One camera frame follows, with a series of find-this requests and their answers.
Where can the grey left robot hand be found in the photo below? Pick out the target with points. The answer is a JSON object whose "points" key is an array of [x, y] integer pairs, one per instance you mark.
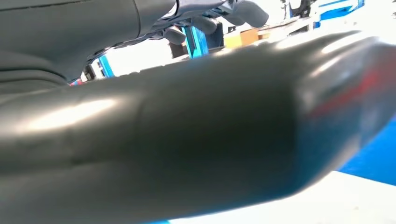
{"points": [[185, 130]]}

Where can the brown cardboard box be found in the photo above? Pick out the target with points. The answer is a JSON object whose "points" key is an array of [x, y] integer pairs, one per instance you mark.
{"points": [[246, 37]]}

